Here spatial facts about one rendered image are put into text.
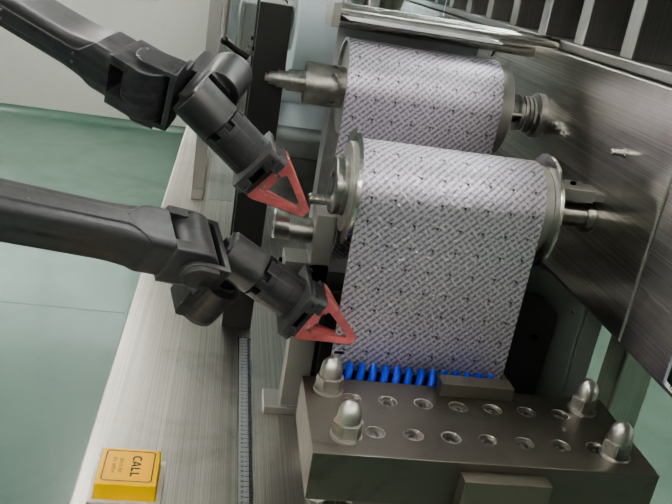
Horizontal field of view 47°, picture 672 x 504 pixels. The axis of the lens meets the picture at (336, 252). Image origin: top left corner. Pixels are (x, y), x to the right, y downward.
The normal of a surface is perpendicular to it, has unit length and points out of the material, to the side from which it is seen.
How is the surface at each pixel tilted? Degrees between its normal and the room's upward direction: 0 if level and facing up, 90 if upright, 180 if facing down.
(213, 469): 0
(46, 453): 0
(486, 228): 90
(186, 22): 90
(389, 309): 90
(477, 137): 92
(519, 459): 0
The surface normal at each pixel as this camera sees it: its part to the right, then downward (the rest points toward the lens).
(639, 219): -0.98, -0.11
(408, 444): 0.16, -0.93
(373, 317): 0.11, 0.36
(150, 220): 0.57, -0.63
